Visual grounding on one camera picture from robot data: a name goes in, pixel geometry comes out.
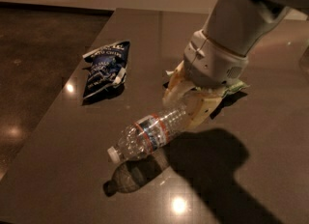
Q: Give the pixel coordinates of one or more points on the clear plastic water bottle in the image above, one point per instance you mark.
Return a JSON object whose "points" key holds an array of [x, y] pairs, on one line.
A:
{"points": [[148, 134]]}

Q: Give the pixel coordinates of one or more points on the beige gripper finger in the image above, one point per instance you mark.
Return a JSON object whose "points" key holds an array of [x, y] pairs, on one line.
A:
{"points": [[198, 106], [178, 86]]}

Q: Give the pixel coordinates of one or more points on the blue chips bag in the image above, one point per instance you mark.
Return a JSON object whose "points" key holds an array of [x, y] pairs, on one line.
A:
{"points": [[108, 68]]}

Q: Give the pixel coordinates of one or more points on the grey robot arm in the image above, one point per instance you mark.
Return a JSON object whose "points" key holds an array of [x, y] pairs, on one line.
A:
{"points": [[238, 25]]}

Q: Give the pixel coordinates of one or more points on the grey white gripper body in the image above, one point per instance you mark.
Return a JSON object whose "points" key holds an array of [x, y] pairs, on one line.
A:
{"points": [[214, 65]]}

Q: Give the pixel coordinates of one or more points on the green chips bag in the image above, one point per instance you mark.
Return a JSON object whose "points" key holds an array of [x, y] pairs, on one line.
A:
{"points": [[223, 91]]}

